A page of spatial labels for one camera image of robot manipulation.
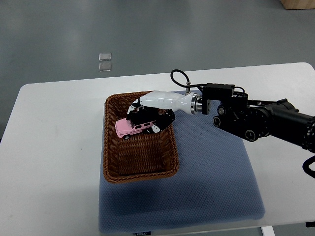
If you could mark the blue grey foam mat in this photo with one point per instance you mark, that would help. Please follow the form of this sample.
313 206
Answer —
215 183

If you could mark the upper floor socket plate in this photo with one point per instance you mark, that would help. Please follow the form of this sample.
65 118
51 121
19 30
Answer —
105 56

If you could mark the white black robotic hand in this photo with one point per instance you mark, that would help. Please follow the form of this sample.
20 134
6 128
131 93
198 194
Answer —
159 107

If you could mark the brown wicker basket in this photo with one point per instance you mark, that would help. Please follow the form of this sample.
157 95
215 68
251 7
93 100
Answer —
141 157

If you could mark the white table leg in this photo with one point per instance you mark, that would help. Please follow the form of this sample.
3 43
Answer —
267 231

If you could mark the wooden box corner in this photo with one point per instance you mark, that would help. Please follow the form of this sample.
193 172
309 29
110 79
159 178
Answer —
298 4

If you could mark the pink toy car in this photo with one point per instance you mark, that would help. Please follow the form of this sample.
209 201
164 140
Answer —
126 128

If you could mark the floor socket plate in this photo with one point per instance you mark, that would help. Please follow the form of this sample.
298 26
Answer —
105 66
105 56

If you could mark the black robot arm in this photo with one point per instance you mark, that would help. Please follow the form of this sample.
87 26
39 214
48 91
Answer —
254 119

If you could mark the lower floor socket plate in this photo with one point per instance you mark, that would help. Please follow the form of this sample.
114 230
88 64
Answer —
105 66

